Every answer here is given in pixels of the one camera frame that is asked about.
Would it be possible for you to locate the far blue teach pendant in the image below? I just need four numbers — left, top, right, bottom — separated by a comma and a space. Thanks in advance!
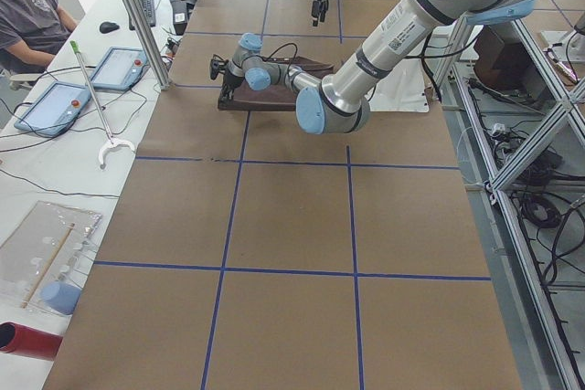
90, 47, 147, 91

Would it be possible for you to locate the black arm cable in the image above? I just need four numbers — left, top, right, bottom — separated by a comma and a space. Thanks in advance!
262, 42, 301, 65

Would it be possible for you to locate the white reacher grabber tool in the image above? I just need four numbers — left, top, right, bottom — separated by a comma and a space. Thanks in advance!
69, 41, 135, 170

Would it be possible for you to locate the black computer mouse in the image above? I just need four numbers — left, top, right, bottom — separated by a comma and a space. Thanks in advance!
99, 21, 120, 34

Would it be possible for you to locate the person in grey shirt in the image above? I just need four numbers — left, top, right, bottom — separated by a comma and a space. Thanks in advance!
1, 0, 77, 74

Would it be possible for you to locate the wooden stick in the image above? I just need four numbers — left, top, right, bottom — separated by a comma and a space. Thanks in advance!
20, 223, 75, 309

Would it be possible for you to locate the blue teach pendant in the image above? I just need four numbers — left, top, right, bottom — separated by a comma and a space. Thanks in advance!
14, 81, 90, 138
90, 47, 147, 91

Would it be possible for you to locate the red cylinder tube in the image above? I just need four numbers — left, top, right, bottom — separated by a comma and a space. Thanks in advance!
1, 321, 62, 361

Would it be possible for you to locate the aluminium frame post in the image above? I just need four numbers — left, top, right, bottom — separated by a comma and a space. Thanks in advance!
122, 0, 171, 90

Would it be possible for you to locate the clear plastic bag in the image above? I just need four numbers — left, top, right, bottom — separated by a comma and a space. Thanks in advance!
1, 201, 102, 313

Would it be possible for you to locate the light blue plastic cup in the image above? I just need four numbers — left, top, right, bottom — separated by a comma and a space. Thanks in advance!
40, 281, 81, 315

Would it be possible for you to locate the dark brown t-shirt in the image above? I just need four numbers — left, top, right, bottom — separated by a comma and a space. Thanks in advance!
218, 57, 335, 111

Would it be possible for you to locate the black keyboard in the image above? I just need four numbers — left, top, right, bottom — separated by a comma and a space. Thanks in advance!
139, 0, 156, 27

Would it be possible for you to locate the near blue teach pendant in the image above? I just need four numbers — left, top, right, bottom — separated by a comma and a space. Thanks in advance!
14, 81, 90, 138

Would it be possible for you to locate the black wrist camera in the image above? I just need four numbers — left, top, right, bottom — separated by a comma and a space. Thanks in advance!
209, 54, 229, 80

